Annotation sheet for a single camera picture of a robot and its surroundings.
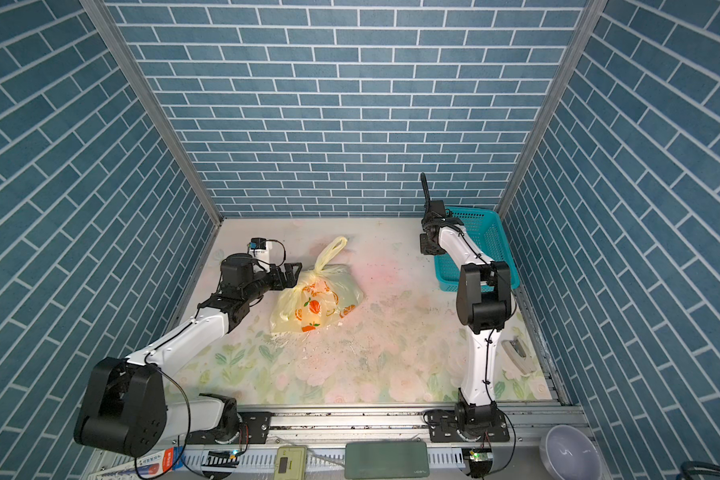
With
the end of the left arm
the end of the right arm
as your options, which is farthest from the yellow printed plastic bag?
the end of the right arm

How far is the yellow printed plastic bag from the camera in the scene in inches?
34.5

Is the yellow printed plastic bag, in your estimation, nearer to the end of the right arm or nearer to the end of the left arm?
the end of the left arm
